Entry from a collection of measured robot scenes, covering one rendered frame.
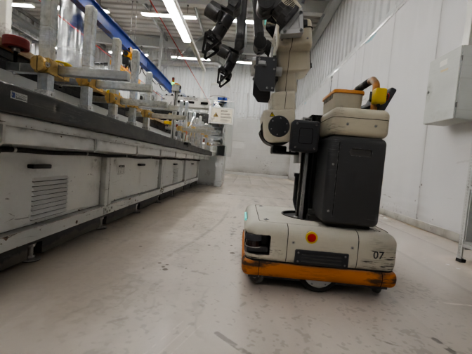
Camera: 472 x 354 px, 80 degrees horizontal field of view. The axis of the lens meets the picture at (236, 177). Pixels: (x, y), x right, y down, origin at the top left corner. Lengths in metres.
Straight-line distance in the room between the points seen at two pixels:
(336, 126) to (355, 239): 0.49
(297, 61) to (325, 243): 0.88
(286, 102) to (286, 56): 0.23
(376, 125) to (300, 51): 0.52
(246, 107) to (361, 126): 11.07
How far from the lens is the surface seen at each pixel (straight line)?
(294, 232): 1.25
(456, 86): 3.05
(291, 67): 1.52
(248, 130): 12.16
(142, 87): 1.36
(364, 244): 1.34
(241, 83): 12.55
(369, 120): 1.36
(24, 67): 1.31
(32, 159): 1.55
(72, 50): 7.28
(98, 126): 1.43
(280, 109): 1.43
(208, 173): 5.94
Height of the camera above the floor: 0.53
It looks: 3 degrees down
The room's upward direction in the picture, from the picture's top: 5 degrees clockwise
